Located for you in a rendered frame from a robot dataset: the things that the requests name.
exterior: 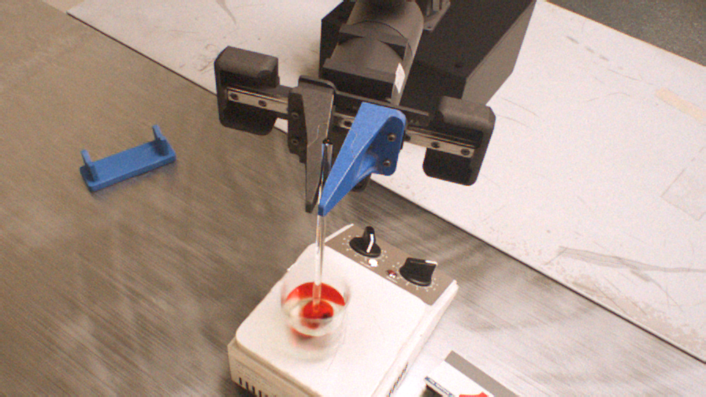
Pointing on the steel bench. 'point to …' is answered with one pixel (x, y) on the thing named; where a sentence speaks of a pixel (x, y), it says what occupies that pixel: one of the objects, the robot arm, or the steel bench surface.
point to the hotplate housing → (281, 387)
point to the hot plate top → (260, 324)
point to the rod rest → (127, 162)
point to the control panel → (386, 260)
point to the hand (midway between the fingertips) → (330, 169)
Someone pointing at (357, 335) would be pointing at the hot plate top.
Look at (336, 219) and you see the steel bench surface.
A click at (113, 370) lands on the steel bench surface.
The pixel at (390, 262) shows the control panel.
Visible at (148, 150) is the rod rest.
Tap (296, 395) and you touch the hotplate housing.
